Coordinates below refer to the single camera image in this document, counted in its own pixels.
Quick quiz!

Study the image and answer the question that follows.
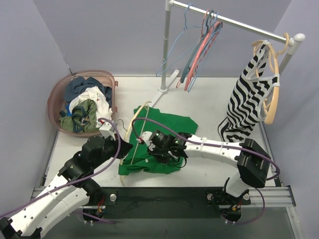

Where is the purple cable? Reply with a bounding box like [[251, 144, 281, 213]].
[[132, 118, 281, 181], [0, 118, 122, 217]]

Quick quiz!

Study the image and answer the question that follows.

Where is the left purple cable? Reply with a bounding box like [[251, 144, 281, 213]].
[[0, 118, 122, 217]]

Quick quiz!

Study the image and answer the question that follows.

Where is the striped black white tank top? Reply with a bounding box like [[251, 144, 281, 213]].
[[218, 40, 280, 142]]

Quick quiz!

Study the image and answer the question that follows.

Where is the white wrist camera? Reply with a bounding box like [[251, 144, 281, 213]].
[[137, 131, 153, 146], [99, 119, 116, 140]]

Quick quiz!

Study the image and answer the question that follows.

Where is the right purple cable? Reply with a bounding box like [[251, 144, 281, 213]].
[[132, 118, 281, 181]]

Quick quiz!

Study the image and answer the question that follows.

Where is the green tank top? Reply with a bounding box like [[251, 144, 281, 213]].
[[118, 105, 199, 176]]

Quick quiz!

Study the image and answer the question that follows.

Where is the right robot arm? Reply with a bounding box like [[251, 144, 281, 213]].
[[142, 130, 270, 203]]

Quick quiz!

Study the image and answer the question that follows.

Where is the pile of clothes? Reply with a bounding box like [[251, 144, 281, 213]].
[[59, 76, 113, 133]]

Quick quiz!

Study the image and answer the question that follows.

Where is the light blue wire hanger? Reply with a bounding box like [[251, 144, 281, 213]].
[[156, 3, 221, 77]]

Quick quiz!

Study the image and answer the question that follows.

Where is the white clothes rack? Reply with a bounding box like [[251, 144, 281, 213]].
[[147, 0, 306, 107]]

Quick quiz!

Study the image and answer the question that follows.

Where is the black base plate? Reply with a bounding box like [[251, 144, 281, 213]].
[[80, 187, 243, 222]]

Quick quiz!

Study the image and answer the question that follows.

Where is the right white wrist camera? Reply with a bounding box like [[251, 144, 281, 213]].
[[137, 131, 153, 146]]

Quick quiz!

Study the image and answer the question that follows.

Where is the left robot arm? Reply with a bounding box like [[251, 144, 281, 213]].
[[0, 136, 133, 239]]

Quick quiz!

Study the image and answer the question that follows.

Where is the aluminium rail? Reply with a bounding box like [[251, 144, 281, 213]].
[[245, 186, 296, 208]]

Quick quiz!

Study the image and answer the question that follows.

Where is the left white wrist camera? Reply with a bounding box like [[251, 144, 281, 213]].
[[99, 119, 116, 140]]

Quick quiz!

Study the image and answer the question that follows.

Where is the orange hanger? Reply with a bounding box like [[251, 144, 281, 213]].
[[251, 32, 291, 124]]

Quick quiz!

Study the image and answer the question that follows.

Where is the cream yellow hanger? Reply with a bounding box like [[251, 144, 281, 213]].
[[119, 101, 151, 187]]

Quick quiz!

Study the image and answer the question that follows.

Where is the pink hanger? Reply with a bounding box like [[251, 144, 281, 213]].
[[175, 9, 225, 92]]

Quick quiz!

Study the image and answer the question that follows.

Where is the teal hanger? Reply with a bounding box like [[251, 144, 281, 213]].
[[179, 9, 222, 84]]

